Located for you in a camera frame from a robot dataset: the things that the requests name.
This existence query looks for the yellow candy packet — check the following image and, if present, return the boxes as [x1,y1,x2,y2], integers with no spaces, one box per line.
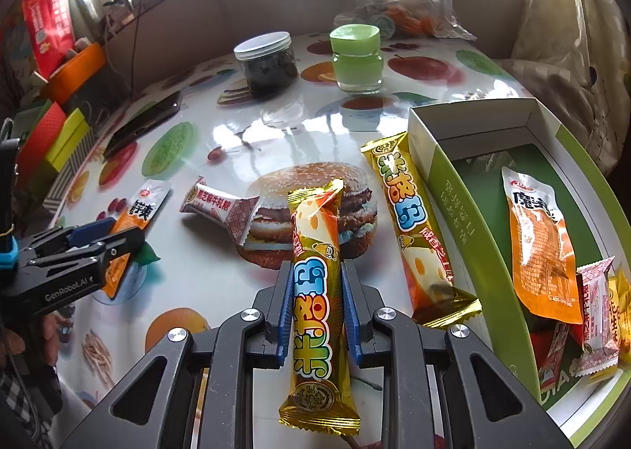
[607,268,631,369]

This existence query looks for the orange silver konjac pouch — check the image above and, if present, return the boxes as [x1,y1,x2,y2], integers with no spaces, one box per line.
[502,167,583,325]

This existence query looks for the red paper bag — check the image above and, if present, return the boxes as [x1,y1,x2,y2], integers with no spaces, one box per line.
[21,0,74,79]

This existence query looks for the black white striped box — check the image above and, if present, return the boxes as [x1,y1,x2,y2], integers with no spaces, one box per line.
[43,129,96,215]

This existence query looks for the black smartphone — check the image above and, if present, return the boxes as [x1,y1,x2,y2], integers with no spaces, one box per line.
[104,91,182,159]

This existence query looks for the dark jar white lid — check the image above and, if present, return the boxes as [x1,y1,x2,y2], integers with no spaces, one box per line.
[233,31,299,97]

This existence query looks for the red small snack packet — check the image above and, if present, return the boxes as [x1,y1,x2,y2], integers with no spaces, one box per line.
[530,322,570,391]

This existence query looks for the yellow green box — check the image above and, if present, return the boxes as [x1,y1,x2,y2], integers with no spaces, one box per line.
[44,108,90,172]

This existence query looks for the gold rice stick snack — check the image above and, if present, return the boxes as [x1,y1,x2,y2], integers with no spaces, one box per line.
[362,132,482,328]
[279,178,360,437]

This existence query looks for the red white nougat candy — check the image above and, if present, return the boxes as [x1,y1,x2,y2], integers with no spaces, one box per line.
[180,176,260,246]

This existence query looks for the person left hand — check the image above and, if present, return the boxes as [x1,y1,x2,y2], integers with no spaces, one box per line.
[0,313,60,369]

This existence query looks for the red box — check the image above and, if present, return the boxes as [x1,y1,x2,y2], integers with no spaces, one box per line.
[16,102,66,183]

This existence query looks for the orange box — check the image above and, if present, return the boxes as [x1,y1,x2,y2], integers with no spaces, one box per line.
[41,43,107,105]

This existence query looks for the green white cardboard box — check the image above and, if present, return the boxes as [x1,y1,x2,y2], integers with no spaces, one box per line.
[407,97,630,448]

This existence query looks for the green glass jar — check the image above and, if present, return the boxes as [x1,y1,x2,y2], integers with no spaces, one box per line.
[329,24,383,93]

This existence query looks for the pink white candy wrapper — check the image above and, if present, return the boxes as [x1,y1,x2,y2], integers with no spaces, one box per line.
[574,256,618,378]

